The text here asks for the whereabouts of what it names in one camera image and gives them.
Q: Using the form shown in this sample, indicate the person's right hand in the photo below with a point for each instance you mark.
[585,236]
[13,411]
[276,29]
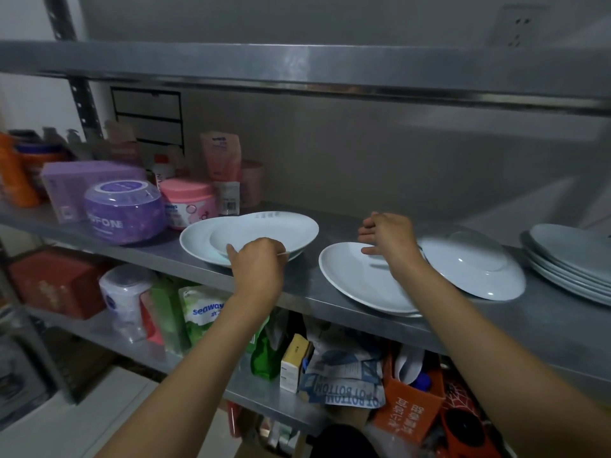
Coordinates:
[396,243]

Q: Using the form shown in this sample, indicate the person's left hand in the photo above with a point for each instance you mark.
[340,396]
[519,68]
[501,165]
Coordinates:
[258,269]

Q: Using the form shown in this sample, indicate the white ceramic plate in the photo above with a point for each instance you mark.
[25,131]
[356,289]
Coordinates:
[277,231]
[353,276]
[195,243]
[477,267]

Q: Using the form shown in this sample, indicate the grey metal shelf rack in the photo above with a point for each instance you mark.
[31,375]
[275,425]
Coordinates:
[300,293]

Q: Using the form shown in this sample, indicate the stack of white plates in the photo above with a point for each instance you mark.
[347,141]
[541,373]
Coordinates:
[568,248]

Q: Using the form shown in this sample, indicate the person's right forearm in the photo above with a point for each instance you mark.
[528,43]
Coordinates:
[501,357]

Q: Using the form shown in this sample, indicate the person's left forearm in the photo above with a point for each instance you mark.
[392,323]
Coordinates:
[200,376]

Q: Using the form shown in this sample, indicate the green white refill pouch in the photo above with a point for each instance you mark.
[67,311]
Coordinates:
[200,319]

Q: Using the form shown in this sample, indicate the pink cup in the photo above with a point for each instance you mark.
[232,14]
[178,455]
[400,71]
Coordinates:
[252,183]

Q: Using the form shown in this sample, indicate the pink lidded jar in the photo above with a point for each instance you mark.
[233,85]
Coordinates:
[188,205]

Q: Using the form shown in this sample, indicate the yellow white small box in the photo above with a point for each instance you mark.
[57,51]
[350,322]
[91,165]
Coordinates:
[293,362]

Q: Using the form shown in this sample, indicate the pink tube white cap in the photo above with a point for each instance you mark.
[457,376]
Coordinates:
[220,157]

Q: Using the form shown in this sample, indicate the red packet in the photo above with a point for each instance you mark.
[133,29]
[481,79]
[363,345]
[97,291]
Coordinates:
[150,324]

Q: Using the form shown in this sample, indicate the white bottle red cap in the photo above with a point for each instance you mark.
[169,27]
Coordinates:
[162,171]

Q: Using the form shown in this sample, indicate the white wipes canister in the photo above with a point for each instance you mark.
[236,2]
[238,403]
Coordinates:
[124,300]

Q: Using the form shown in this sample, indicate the blue cap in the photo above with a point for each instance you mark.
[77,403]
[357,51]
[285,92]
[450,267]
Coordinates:
[421,382]

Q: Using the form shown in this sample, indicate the purple round tub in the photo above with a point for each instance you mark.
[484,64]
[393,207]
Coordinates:
[124,219]

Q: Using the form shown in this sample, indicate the grey blue printed bag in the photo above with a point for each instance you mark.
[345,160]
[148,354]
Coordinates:
[343,386]

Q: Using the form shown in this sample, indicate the orange paper bag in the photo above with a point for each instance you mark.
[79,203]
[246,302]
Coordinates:
[405,414]

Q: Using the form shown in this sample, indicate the small brown box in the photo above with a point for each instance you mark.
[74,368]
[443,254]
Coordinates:
[121,143]

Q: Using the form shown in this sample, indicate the orange black web print gadget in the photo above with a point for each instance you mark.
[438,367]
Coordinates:
[463,424]

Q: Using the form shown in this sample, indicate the red box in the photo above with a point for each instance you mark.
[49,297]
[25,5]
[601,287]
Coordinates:
[52,286]

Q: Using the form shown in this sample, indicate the purple box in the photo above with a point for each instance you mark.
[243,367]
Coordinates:
[67,185]

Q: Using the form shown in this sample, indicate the dark pump bottle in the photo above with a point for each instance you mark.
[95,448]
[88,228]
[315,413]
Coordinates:
[52,138]
[76,147]

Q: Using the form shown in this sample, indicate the orange jar blue lid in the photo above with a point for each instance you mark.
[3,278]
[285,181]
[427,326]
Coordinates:
[43,159]

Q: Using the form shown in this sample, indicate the orange bottle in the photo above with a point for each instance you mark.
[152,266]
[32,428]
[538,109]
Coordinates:
[16,176]

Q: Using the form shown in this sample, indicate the grey storage box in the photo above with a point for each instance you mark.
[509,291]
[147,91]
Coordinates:
[19,376]

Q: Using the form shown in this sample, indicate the white wall socket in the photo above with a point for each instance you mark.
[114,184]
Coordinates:
[518,26]

